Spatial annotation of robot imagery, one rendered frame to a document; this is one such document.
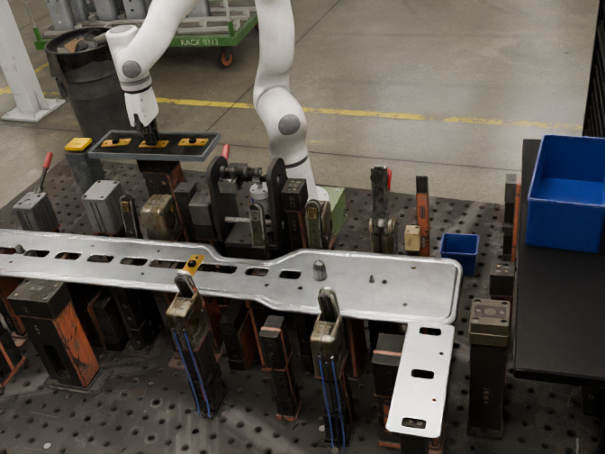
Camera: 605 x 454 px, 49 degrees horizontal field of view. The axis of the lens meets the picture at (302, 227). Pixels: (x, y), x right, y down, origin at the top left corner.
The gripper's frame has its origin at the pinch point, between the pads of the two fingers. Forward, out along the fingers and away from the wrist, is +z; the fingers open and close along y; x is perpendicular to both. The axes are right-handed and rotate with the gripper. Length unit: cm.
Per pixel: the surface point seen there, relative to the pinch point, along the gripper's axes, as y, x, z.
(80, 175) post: 2.0, -26.4, 12.2
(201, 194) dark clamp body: 13.2, 17.7, 10.8
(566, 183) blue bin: -1, 114, 15
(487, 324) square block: 55, 94, 13
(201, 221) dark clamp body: 18.8, 18.6, 15.9
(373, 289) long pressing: 40, 69, 19
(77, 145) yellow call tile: 0.4, -24.8, 2.7
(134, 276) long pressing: 39.9, 7.4, 18.7
